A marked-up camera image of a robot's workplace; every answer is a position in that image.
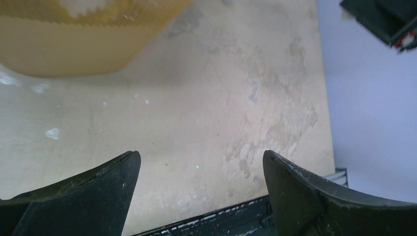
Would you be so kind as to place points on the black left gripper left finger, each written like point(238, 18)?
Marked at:
point(93, 203)

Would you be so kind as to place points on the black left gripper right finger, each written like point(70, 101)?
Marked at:
point(306, 204)

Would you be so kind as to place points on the yellow plastic bin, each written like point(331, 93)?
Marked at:
point(70, 38)

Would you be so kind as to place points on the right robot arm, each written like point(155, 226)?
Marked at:
point(394, 22)

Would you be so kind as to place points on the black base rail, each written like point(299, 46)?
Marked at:
point(251, 218)

